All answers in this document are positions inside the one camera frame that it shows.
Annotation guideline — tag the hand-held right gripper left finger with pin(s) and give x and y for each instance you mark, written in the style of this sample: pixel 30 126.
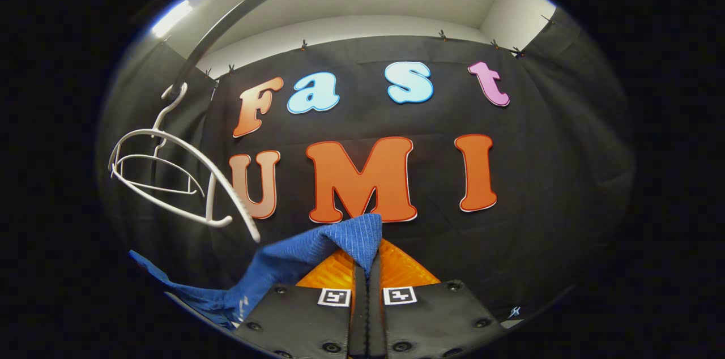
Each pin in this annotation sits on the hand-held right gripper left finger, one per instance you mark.
pixel 358 319

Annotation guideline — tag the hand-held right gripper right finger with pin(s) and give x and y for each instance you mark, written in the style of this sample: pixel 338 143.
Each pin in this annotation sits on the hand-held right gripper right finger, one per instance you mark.
pixel 375 319

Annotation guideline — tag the white plastic clothes hanger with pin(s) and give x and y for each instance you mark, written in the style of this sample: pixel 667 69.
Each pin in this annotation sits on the white plastic clothes hanger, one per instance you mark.
pixel 160 156
pixel 210 197

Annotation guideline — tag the black backdrop cloth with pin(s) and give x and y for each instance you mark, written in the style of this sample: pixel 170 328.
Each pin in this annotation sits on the black backdrop cloth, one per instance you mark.
pixel 566 178

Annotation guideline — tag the row of small cloth clips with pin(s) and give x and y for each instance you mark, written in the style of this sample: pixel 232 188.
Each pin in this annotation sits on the row of small cloth clips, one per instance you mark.
pixel 304 45

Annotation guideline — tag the small ceiling light panel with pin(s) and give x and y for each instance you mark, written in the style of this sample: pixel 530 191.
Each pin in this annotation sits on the small ceiling light panel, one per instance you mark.
pixel 170 19

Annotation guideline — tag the black clothes rail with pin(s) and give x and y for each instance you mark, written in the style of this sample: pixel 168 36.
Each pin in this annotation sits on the black clothes rail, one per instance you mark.
pixel 210 37

